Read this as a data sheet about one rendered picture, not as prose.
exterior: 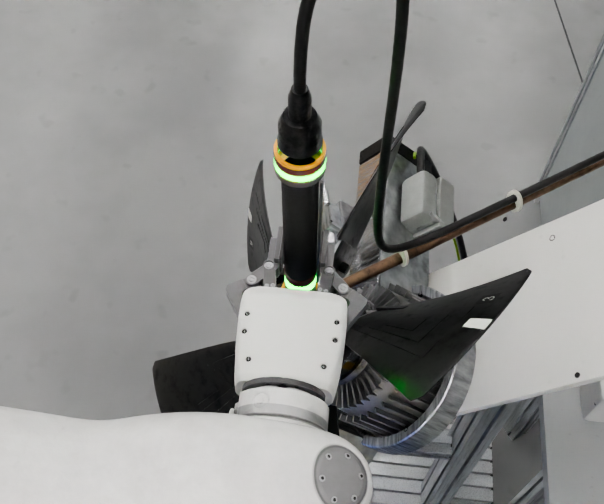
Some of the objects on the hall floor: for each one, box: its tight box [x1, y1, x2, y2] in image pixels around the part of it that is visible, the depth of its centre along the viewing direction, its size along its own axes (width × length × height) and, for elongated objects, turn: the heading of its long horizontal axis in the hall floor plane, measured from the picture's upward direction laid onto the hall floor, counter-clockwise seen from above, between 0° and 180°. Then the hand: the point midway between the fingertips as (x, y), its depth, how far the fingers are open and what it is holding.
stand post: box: [421, 400, 521, 504], centre depth 159 cm, size 4×9×115 cm, turn 174°
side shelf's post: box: [508, 470, 545, 504], centre depth 171 cm, size 4×4×83 cm
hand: (301, 252), depth 74 cm, fingers closed on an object, 4 cm apart
